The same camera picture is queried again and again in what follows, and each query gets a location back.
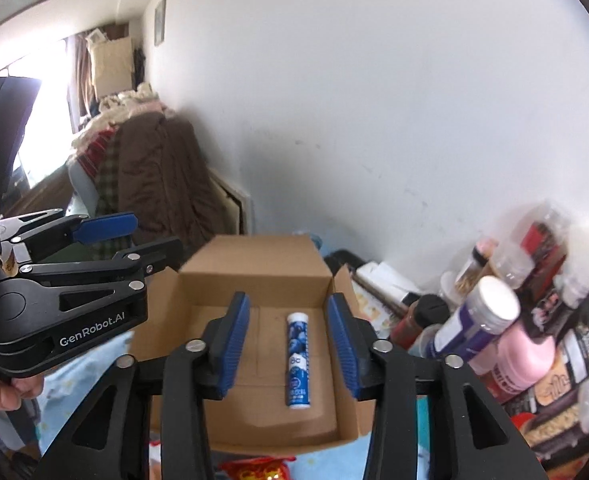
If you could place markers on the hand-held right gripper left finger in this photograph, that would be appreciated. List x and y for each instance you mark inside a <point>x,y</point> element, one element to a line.
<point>234,345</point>

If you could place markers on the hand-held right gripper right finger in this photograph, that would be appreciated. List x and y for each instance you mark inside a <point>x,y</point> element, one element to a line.
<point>342,345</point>

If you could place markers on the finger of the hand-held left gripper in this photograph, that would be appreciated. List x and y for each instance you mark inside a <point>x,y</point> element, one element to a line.
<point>104,227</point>
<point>124,262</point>

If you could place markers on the blue tablet tube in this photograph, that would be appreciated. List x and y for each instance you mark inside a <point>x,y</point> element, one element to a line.
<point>299,360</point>

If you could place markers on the brown cardboard box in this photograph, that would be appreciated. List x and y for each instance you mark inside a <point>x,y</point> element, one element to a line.
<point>254,260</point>

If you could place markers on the red snack packet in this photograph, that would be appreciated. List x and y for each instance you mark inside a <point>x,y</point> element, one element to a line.
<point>254,470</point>

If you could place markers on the plaid garment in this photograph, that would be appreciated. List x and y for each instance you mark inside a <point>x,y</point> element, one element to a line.
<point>107,180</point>

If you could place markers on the grey chair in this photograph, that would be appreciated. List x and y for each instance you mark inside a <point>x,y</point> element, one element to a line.
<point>82,185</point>

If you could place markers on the brown wooden desk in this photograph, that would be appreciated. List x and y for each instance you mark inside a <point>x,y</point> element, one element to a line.
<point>39,192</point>

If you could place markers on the brown coat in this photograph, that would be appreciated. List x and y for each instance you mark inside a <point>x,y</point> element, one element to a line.
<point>159,180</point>

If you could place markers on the white paper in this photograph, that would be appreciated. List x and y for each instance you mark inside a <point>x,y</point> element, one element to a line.
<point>384,280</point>

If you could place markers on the brown bottle black cap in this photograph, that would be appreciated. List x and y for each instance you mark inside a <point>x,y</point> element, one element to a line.
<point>419,317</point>

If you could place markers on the brown curtain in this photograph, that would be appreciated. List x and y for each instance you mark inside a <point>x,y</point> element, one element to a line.
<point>79,85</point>

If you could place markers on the light blue floral tablecloth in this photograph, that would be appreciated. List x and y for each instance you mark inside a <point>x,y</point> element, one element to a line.
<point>79,375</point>

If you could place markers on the pile of clothes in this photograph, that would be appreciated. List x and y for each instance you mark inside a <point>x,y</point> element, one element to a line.
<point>119,105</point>

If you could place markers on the white leaning board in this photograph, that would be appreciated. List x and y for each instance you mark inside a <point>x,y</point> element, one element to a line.
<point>232,200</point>

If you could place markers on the purple label jar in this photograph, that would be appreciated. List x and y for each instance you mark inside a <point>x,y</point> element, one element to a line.
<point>467,325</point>

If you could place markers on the pink bottle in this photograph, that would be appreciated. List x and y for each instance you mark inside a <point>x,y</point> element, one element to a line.
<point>519,360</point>

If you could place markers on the clear jar dark red label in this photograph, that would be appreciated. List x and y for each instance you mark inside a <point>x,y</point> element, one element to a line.
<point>541,240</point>

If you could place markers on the black nut packet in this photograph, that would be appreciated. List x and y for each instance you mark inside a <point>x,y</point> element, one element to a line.
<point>564,385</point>

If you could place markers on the small wall picture frame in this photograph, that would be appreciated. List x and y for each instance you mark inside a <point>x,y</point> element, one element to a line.
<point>160,20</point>

